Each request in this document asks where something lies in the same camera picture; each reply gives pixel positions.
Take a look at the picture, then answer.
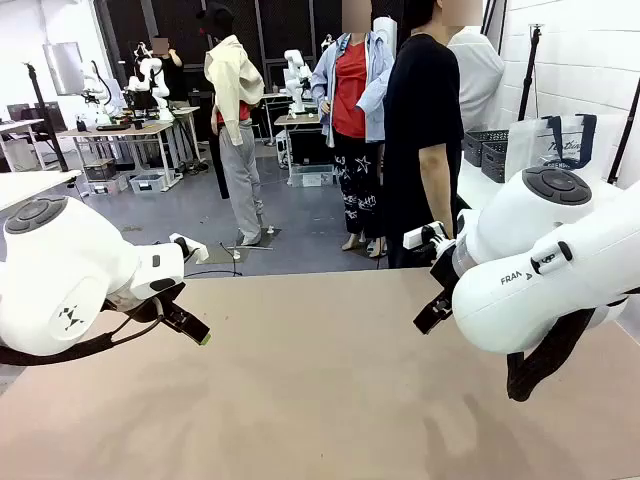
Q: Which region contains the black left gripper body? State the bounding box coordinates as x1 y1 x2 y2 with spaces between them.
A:
102 282 189 326

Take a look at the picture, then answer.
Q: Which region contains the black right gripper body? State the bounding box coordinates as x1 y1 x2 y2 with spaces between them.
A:
428 238 464 307

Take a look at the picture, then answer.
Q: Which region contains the translucent white printed shopping bag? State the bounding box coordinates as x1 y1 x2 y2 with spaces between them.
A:
503 113 632 187

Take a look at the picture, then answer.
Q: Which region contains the person right forearm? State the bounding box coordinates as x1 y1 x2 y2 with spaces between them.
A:
417 143 458 240

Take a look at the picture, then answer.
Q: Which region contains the grey mesh basket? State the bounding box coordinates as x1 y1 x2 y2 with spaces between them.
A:
462 129 510 167
480 140 511 184

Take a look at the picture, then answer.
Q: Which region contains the clear plastic crate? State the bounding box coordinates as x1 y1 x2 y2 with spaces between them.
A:
288 162 336 189
128 171 177 195

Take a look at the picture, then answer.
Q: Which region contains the grey storage crate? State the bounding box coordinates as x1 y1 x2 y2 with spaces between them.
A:
81 157 119 182

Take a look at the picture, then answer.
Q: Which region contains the person in black t-shirt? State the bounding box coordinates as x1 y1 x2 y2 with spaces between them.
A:
382 0 485 271

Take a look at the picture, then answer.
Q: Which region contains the white side table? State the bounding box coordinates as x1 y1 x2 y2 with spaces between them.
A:
0 169 83 214

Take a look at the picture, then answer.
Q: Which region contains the person in red shirt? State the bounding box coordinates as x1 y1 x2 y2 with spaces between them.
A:
309 0 397 259

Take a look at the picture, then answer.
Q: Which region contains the small wooden work table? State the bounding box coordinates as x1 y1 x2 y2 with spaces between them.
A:
273 112 322 184

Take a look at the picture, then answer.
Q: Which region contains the black tripod stand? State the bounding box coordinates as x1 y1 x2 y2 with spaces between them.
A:
21 61 70 174

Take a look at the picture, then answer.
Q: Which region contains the mannequin with beige jacket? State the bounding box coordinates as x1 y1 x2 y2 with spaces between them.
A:
196 1 267 247

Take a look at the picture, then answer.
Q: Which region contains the black slanted tripod leg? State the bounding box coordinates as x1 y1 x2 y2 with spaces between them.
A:
606 74 640 187

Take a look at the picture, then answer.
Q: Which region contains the background person in black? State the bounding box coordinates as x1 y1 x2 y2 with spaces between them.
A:
151 37 190 109

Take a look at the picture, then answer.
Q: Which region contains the white paper roll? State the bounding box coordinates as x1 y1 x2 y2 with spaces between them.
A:
371 15 398 54

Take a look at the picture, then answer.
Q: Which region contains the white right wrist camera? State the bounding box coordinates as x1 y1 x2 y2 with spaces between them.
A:
402 221 457 266

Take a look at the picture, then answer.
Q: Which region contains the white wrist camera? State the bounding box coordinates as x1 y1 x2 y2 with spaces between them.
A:
402 221 457 266
168 232 209 265

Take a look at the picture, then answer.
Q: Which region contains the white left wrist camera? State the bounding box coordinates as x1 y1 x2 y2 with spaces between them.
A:
168 232 209 265

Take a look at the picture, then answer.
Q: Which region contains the left arm black cable sleeve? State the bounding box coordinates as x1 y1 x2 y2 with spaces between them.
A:
0 298 166 367

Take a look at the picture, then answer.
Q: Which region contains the arm black cable sleeve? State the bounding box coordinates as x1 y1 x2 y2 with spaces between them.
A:
506 308 597 403
0 298 166 367

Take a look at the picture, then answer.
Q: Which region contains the right arm black cable sleeve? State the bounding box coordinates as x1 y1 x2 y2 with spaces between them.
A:
506 308 597 403

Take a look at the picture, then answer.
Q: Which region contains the grey wall panel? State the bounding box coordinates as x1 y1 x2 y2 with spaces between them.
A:
41 41 86 97

